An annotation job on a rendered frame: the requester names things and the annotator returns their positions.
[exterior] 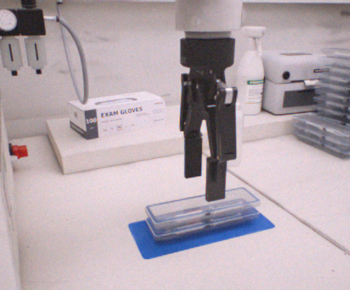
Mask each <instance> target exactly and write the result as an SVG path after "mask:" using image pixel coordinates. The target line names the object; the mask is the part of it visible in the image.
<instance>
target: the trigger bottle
mask: <svg viewBox="0 0 350 290"><path fill-rule="evenodd" d="M266 33H267V31H266V28H265V27H261V26H244V27H243V29H242V36H243V37H249V39H247V43H246V45H247V47H246V49H247V51H246V52H245V53H244V55H243V57H242V58H241V59H240V64H239V67H238V70H237V74H236V76H237V77H236V87H237V102H238V103H240V111H242V112H243V115H256V114H258V113H260V111H261V104H262V103H261V102H262V89H263V82H264V69H263V65H262V59H261V58H260V56H262V48H261V42H260V38H264V37H265V36H266Z"/></svg>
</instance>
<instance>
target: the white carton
mask: <svg viewBox="0 0 350 290"><path fill-rule="evenodd" d="M68 110H69V117H70V128H71V129H73V130H74V131H75V132H76V133H78V134H79V135H81V136H82V137H84V138H86V139H87V140H88V139H94V138H98V137H107V136H111V135H117V134H120V133H126V132H130V131H135V130H139V129H143V128H149V127H153V126H159V125H163V124H166V113H165V103H164V99H163V98H162V97H160V96H158V95H152V94H150V93H147V92H145V91H141V92H136V93H126V94H121V95H120V94H117V95H107V96H103V97H93V98H88V101H87V104H86V105H83V104H81V103H80V101H79V100H73V101H68Z"/></svg>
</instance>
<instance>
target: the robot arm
mask: <svg viewBox="0 0 350 290"><path fill-rule="evenodd" d="M245 21H246V12H245V9H244V7H243V0H175V30H179V31H184V34H185V37H186V38H181V39H180V40H179V62H180V64H181V65H182V66H184V67H187V68H190V72H189V73H182V74H181V77H180V78H181V86H182V91H181V102H180V113H179V131H180V132H182V131H183V136H184V138H185V139H184V177H185V178H186V179H190V178H194V177H201V176H202V144H203V138H201V137H203V134H202V132H201V127H202V122H203V118H204V115H205V118H206V132H207V137H208V145H209V150H210V155H211V156H210V157H207V158H206V201H207V202H212V201H216V200H222V199H224V198H225V190H226V166H227V161H230V160H235V159H236V103H237V87H228V86H227V85H226V80H225V76H224V71H225V69H226V68H228V67H231V66H232V65H233V64H234V59H235V39H234V38H229V37H231V31H234V30H240V28H242V27H244V26H245ZM208 106H212V107H208ZM184 123H185V124H184Z"/></svg>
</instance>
